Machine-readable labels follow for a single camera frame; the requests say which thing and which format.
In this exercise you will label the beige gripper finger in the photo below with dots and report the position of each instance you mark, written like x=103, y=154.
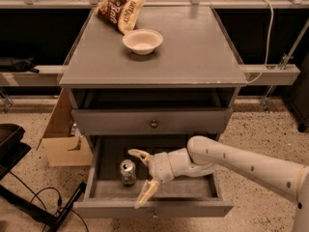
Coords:
x=148, y=190
x=144, y=156

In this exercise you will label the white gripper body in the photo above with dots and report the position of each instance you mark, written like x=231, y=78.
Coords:
x=159, y=167

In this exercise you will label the green white 7up can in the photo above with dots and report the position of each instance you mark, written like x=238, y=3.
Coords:
x=128, y=172

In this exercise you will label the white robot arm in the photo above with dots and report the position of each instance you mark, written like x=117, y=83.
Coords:
x=201, y=154

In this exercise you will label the grey open middle drawer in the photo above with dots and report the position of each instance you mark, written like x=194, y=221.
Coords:
x=107, y=197

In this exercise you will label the grey wooden drawer cabinet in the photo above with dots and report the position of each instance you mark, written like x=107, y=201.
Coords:
x=193, y=68

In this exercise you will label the grey top drawer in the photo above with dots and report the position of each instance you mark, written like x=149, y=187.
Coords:
x=151, y=121

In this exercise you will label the cardboard box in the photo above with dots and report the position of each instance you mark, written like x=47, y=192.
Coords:
x=63, y=143

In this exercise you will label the white paper bowl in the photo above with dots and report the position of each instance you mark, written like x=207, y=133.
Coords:
x=142, y=41

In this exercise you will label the yellow chip bag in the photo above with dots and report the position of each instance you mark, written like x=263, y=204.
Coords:
x=129, y=15

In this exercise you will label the brown chip bag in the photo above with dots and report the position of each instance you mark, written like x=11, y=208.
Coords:
x=110, y=10

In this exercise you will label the black stand with cables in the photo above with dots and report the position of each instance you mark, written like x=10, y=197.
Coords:
x=12, y=150

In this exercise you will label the black bag on rail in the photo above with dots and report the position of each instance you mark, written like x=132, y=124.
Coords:
x=18, y=65

